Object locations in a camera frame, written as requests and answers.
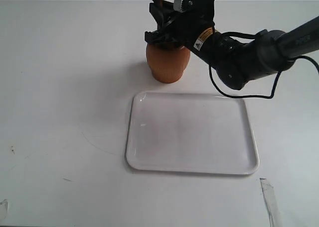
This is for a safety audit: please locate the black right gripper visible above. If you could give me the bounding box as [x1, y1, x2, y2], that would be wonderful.
[144, 0, 216, 53]

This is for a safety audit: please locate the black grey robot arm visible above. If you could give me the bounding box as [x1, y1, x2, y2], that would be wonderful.
[145, 0, 319, 90]

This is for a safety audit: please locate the wooden mortar cup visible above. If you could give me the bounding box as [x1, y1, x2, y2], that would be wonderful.
[146, 44, 190, 84]

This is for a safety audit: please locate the white plastic tray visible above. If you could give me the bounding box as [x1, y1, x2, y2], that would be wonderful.
[126, 91, 260, 176]

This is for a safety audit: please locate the clear tape strip right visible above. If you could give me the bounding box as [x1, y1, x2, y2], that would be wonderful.
[260, 178, 282, 227]

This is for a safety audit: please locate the clear tape piece left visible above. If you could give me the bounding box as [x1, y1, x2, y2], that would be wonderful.
[0, 199, 8, 219]

